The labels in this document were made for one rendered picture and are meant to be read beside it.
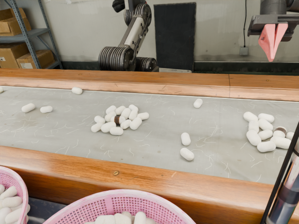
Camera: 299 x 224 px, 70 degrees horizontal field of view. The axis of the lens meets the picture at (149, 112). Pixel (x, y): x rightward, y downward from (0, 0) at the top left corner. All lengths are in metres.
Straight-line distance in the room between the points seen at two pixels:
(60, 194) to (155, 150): 0.20
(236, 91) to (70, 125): 0.46
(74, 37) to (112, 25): 0.56
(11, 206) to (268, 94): 0.64
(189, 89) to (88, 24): 2.34
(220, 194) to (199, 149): 0.13
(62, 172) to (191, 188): 0.23
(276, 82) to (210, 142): 0.31
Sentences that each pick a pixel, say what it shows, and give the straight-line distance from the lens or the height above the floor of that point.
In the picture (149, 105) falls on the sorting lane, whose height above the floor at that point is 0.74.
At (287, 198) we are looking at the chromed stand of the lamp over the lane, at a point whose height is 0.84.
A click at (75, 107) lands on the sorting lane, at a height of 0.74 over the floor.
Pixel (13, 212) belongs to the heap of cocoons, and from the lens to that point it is 0.45.
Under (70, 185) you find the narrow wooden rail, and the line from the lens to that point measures 0.43.
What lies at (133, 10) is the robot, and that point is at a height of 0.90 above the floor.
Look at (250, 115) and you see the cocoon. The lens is 0.55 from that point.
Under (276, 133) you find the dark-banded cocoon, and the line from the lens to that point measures 0.51.
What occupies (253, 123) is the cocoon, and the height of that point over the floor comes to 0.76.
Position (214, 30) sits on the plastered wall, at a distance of 2.55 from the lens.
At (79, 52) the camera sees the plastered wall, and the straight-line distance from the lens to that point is 3.06.
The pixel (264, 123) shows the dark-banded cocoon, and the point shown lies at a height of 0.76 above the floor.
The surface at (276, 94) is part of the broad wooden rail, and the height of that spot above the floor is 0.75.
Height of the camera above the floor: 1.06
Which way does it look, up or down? 34 degrees down
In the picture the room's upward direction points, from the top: 6 degrees counter-clockwise
